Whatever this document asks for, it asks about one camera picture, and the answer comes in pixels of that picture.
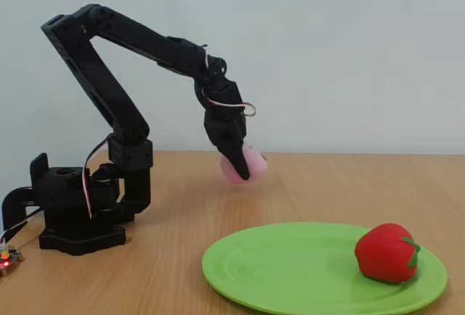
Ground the pink plush peach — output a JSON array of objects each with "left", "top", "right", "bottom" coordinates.
[{"left": 219, "top": 145, "right": 270, "bottom": 186}]

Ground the green oval plate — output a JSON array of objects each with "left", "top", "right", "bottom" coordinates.
[{"left": 201, "top": 221, "right": 449, "bottom": 315}]

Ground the red plush strawberry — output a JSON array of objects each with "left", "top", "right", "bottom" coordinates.
[{"left": 354, "top": 222, "right": 422, "bottom": 285}]

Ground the black table clamp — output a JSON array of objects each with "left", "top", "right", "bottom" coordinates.
[{"left": 1, "top": 152, "right": 49, "bottom": 229}]

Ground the small controller circuit board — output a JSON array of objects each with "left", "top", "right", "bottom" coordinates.
[{"left": 0, "top": 244, "right": 26, "bottom": 278}]

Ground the white red gripper servo cable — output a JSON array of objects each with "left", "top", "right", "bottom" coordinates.
[{"left": 200, "top": 44, "right": 257, "bottom": 118}]

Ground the white red base servo cable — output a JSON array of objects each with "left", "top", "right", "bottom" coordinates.
[{"left": 82, "top": 139, "right": 112, "bottom": 219}]

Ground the white red board cable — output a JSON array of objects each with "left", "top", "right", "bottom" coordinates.
[{"left": 0, "top": 207, "right": 45, "bottom": 249}]

